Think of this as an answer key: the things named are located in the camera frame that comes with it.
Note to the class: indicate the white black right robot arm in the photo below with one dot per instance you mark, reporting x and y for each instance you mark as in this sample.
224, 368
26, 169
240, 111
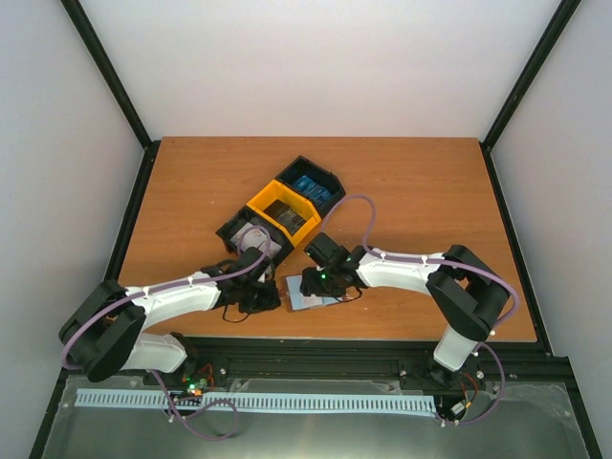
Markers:
470, 296

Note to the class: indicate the black frame post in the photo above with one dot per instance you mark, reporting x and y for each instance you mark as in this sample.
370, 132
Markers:
106, 68
546, 43

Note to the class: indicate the black frame post left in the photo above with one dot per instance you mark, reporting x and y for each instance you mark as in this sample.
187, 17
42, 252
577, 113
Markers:
106, 68

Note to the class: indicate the black bin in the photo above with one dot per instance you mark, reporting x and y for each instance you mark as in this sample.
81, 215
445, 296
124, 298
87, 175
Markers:
280, 245
303, 166

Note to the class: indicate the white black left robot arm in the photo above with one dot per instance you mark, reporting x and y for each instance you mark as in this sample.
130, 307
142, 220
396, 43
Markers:
108, 332

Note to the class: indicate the black bin right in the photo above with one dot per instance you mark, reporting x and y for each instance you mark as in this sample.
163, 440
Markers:
303, 166

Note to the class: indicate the dark credit card stack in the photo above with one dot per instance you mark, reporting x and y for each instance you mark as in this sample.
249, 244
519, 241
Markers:
285, 216

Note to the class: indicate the yellow bin middle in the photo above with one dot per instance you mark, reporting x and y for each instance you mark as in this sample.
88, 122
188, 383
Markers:
274, 190

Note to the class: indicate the silver credit card stack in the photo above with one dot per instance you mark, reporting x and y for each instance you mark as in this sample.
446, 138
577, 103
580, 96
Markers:
249, 236

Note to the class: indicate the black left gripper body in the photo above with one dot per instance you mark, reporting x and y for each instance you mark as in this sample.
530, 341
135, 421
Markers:
255, 301

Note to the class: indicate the blue credit card stack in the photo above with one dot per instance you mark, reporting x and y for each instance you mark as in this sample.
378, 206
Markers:
312, 190

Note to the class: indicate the light blue cable duct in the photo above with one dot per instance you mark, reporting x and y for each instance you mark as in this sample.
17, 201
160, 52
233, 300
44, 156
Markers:
267, 403

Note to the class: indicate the brown leather card holder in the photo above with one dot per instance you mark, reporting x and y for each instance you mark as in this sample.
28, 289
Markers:
311, 301

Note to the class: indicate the black frame post right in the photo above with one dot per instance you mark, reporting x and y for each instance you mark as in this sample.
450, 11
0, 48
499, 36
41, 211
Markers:
546, 43

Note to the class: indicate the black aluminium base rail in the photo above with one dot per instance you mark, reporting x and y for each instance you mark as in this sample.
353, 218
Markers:
407, 363

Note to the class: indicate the metal sheet front plate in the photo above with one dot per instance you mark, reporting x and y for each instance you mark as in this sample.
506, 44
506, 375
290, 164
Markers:
528, 420

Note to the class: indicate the black bin left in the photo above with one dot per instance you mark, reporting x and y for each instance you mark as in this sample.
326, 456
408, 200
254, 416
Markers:
280, 245

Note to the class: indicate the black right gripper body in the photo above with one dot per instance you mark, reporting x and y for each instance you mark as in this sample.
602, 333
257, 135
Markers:
324, 285

